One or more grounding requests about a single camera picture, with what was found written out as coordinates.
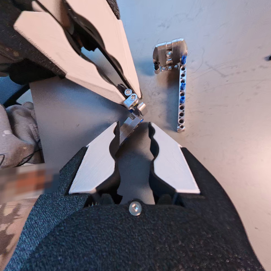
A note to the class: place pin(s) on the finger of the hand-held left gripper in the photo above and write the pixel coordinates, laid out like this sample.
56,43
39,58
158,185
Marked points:
110,38
53,46

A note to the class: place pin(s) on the grey desk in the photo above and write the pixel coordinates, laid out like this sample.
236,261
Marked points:
222,105

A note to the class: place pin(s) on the long grey beam panel assembly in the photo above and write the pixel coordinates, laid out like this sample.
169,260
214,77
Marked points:
169,53

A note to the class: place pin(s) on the dark blue chair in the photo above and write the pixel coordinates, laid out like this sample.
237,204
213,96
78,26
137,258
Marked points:
12,89

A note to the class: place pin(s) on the silver curved toy panel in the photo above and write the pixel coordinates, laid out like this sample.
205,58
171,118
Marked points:
130,102

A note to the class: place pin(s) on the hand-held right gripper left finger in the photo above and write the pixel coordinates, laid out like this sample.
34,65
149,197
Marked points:
95,169

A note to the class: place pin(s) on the small black toy pin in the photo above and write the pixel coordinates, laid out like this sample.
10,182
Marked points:
268,57

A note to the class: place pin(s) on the grey holed beam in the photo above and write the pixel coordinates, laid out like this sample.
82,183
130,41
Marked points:
127,132

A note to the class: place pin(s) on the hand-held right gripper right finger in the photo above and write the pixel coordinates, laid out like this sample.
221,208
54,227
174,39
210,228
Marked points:
173,169

